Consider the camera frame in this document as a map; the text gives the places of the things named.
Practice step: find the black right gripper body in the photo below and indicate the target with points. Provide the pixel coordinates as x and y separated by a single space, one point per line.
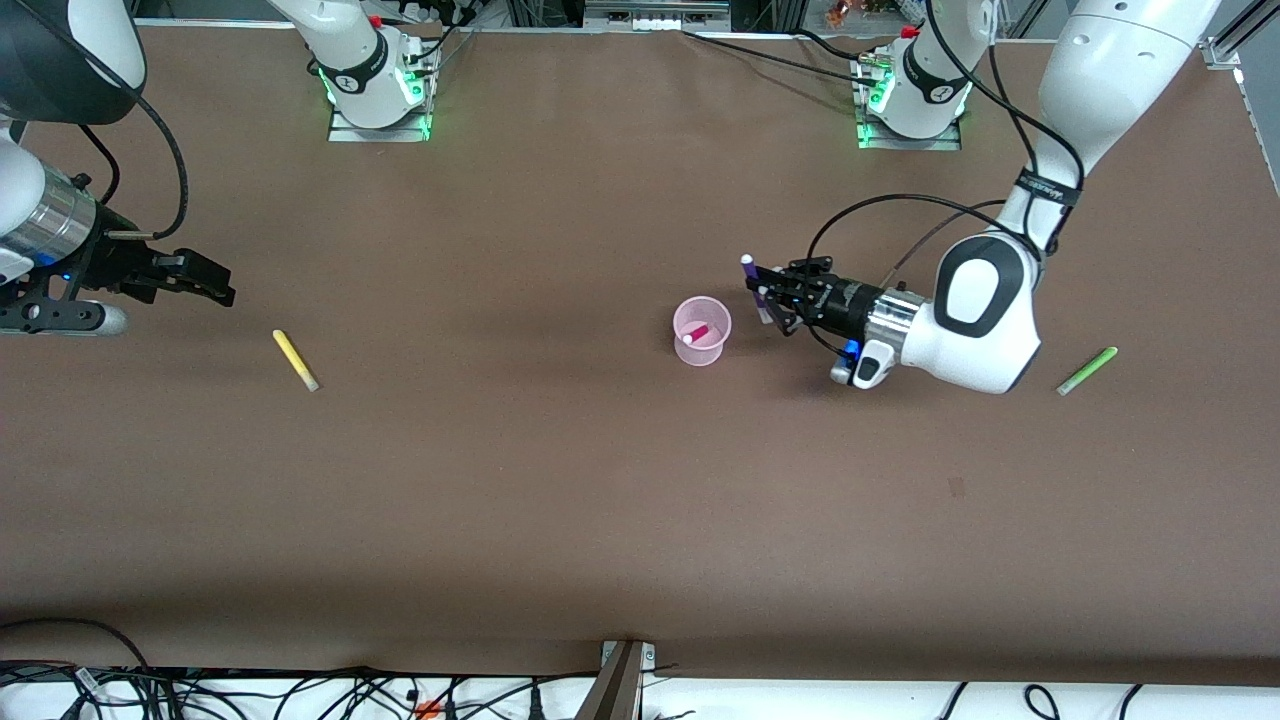
112 262

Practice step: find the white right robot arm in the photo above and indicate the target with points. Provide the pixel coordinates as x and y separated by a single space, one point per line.
350 60

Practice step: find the pink marker pen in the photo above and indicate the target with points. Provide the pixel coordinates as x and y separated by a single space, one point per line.
697 333

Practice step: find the yellow marker pen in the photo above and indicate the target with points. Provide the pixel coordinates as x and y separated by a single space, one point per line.
295 359

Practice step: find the green marker pen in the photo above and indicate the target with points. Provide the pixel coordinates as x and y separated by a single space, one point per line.
1087 370

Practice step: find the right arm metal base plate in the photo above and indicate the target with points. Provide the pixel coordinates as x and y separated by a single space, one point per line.
345 130

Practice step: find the grey power strip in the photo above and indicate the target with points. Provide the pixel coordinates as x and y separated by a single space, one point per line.
655 15

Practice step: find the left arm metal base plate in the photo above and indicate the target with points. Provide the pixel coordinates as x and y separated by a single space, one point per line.
880 142

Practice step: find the translucent pink cup holder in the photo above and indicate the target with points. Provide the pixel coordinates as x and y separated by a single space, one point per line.
701 345

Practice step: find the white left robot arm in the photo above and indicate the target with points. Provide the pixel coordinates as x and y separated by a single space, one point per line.
985 330

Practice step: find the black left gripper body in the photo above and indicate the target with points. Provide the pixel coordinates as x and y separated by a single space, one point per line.
838 303

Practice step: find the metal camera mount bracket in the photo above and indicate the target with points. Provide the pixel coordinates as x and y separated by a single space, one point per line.
617 685

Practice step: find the purple marker pen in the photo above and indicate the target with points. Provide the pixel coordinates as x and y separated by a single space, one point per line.
749 268

